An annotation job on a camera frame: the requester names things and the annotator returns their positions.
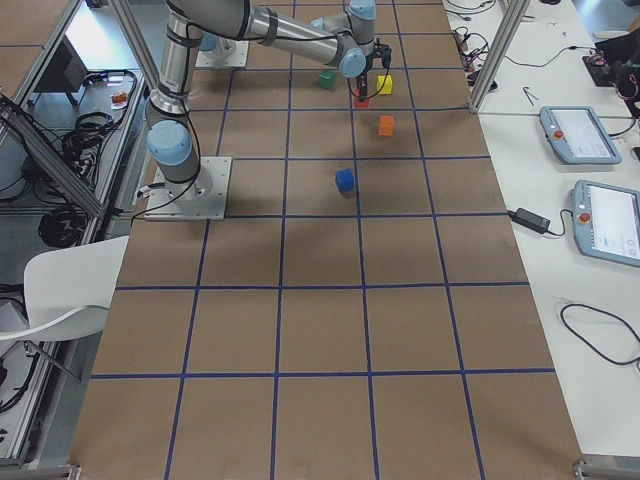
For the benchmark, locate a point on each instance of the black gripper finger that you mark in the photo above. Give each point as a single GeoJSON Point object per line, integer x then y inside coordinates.
{"type": "Point", "coordinates": [385, 56]}
{"type": "Point", "coordinates": [362, 87]}

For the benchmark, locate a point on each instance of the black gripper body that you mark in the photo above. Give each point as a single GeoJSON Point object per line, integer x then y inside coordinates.
{"type": "Point", "coordinates": [364, 72]}

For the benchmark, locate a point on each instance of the red wooden block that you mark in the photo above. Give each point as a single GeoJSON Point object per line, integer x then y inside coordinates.
{"type": "Point", "coordinates": [361, 103]}

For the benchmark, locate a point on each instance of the yellow wooden block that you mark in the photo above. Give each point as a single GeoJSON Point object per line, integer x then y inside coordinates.
{"type": "Point", "coordinates": [384, 84]}

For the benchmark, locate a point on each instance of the green wooden block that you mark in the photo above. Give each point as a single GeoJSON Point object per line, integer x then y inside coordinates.
{"type": "Point", "coordinates": [327, 79]}

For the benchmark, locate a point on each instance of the orange wooden block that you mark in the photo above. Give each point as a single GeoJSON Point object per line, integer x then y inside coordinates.
{"type": "Point", "coordinates": [386, 125]}

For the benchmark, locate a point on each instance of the blue wooden block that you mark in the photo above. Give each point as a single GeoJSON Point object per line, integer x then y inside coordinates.
{"type": "Point", "coordinates": [345, 181]}

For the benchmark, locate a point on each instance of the blue teach pendant far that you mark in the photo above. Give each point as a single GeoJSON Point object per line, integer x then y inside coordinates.
{"type": "Point", "coordinates": [577, 136]}

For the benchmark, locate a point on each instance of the blue teach pendant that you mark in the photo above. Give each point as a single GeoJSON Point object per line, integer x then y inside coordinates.
{"type": "Point", "coordinates": [606, 221]}
{"type": "Point", "coordinates": [577, 136]}

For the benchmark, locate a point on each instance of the black power adapter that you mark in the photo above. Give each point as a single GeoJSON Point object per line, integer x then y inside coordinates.
{"type": "Point", "coordinates": [529, 220]}

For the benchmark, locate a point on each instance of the blue teach pendant near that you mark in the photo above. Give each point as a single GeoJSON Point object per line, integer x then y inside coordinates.
{"type": "Point", "coordinates": [606, 221]}

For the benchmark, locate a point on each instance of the white chair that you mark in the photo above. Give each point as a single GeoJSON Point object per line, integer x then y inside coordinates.
{"type": "Point", "coordinates": [68, 292]}

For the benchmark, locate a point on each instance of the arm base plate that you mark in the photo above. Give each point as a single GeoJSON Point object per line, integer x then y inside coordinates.
{"type": "Point", "coordinates": [239, 59]}
{"type": "Point", "coordinates": [205, 199]}

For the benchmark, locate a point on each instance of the aluminium frame post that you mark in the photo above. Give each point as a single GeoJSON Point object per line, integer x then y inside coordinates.
{"type": "Point", "coordinates": [498, 49]}

